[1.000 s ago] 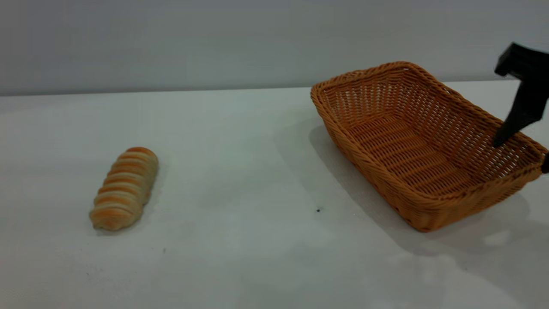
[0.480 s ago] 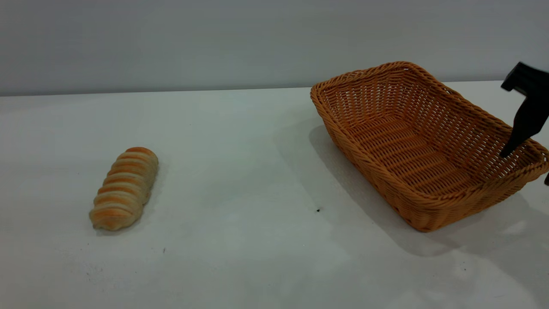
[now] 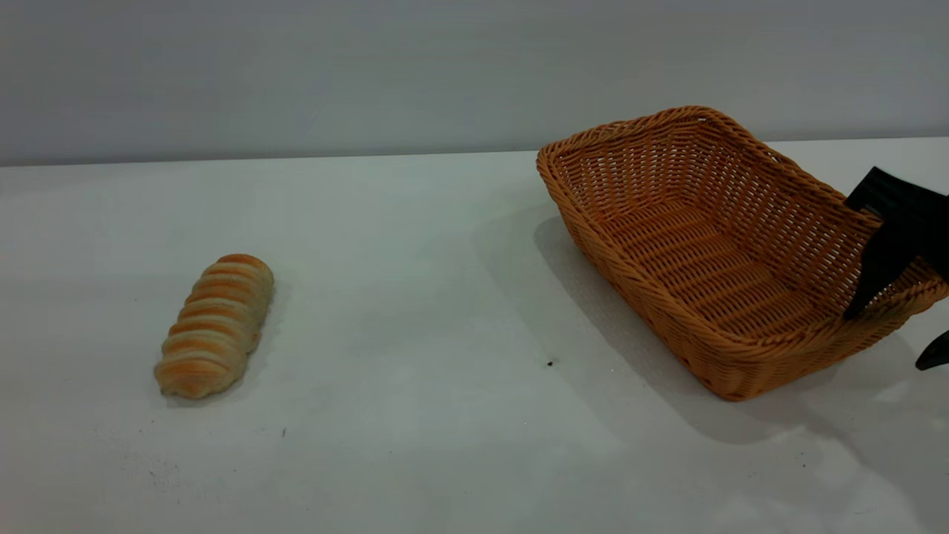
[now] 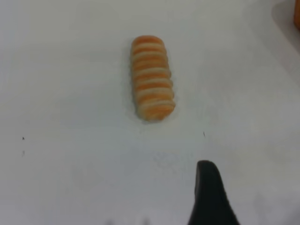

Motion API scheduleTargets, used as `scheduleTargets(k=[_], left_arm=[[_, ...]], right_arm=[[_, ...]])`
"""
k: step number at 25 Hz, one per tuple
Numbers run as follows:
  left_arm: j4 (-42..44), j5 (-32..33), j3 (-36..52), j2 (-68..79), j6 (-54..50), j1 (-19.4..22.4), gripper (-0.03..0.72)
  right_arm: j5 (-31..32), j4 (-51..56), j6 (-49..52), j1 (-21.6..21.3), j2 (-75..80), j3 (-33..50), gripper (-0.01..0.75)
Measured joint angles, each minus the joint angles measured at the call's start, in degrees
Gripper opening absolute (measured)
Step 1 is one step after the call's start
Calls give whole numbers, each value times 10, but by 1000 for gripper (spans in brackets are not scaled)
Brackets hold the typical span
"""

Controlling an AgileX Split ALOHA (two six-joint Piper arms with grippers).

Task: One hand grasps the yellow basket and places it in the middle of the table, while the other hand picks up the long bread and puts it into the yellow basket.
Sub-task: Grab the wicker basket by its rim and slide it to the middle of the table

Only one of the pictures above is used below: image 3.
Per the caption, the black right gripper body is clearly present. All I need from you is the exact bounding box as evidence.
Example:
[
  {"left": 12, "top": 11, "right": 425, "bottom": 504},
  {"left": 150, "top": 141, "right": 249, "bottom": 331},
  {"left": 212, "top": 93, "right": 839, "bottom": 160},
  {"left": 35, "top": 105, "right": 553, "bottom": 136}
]
[{"left": 844, "top": 167, "right": 949, "bottom": 281}]

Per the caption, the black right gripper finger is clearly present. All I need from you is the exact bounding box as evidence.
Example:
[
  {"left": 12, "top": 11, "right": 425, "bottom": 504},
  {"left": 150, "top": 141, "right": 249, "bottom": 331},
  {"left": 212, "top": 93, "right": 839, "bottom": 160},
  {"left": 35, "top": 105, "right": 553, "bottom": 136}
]
[
  {"left": 915, "top": 331, "right": 949, "bottom": 371},
  {"left": 843, "top": 217, "right": 922, "bottom": 321}
]

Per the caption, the orange woven wicker basket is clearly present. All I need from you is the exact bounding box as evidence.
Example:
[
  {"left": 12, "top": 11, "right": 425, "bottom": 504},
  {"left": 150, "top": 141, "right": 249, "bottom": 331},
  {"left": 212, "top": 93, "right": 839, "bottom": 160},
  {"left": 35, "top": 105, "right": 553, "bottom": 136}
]
[{"left": 536, "top": 105, "right": 949, "bottom": 402}]

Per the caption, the striped orange bread roll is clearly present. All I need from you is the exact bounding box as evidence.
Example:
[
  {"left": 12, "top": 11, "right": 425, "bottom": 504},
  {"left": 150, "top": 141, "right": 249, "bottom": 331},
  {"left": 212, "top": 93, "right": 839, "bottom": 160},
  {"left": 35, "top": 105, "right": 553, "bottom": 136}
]
[{"left": 153, "top": 254, "right": 276, "bottom": 400}]

